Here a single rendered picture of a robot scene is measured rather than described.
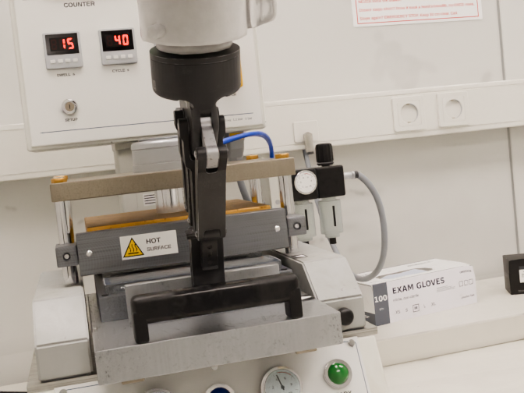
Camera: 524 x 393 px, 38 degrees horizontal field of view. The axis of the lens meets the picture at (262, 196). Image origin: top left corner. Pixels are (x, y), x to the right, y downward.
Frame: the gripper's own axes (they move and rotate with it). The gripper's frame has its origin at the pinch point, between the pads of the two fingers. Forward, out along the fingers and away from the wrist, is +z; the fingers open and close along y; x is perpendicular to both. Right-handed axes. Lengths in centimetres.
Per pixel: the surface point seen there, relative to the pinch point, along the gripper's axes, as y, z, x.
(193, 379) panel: 2.4, 11.1, -2.3
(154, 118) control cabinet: -38.0, -2.6, -0.3
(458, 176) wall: -74, 27, 66
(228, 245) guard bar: -11.2, 4.3, 4.1
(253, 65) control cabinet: -40.5, -8.2, 14.3
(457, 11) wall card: -86, -5, 69
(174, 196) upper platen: -21.0, 1.9, -0.3
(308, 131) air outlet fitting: -71, 13, 32
